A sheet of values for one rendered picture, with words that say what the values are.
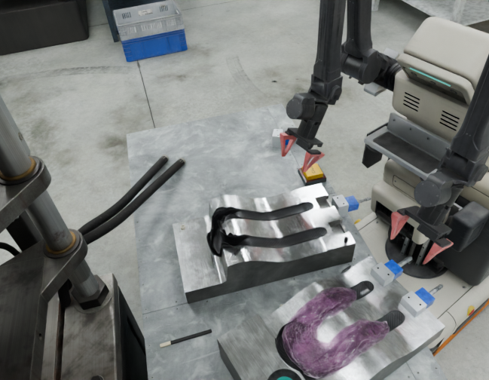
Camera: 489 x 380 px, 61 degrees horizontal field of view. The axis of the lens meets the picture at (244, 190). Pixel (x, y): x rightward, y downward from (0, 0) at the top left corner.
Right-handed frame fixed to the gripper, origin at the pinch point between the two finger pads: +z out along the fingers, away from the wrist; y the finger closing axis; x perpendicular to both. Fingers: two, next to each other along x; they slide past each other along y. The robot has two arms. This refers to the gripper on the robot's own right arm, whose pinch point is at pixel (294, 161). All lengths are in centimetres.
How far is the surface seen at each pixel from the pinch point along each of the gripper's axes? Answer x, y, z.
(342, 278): -3.9, 33.5, 17.5
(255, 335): -33, 34, 27
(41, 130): 3, -240, 110
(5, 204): -79, -2, 8
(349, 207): 17.5, 15.0, 9.3
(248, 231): -18.3, 8.1, 17.7
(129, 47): 90, -293, 50
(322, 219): 2.2, 16.4, 10.8
